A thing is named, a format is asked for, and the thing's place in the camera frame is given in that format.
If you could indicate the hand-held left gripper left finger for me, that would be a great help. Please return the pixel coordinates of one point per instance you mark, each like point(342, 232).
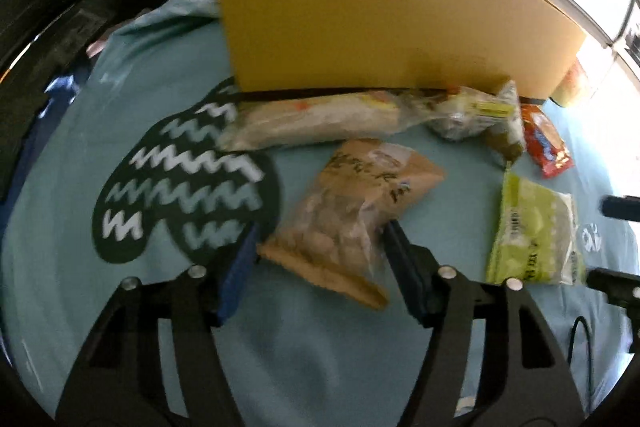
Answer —
point(240, 267)

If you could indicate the yellow cardboard box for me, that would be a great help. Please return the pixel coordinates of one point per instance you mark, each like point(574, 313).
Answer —
point(380, 17)

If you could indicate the blue cloth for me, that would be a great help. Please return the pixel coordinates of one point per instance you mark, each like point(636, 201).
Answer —
point(55, 87)

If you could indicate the dark olive snack packet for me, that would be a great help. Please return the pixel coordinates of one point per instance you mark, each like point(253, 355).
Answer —
point(505, 134)

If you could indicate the clear packet with yellow label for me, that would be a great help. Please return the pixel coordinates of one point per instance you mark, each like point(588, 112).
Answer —
point(465, 114)

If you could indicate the long clear bread packet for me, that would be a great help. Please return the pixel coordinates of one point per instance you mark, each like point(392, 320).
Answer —
point(320, 119)

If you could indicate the brown nut packet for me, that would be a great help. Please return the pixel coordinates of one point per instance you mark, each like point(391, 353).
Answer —
point(345, 207)

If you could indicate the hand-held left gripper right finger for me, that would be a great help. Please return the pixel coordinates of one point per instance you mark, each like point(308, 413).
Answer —
point(402, 262)

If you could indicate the red snack packet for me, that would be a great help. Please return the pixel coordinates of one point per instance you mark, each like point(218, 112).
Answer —
point(547, 142)

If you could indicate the pink cloth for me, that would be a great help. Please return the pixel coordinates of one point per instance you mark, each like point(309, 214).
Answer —
point(95, 49)

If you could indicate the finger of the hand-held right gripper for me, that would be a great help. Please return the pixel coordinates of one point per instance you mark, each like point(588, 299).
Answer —
point(622, 208)
point(615, 287)

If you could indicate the teal printed cloth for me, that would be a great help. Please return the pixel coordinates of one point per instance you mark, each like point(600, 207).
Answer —
point(325, 357)

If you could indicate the green snack packet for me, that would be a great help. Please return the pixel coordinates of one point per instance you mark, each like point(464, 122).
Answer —
point(537, 232)

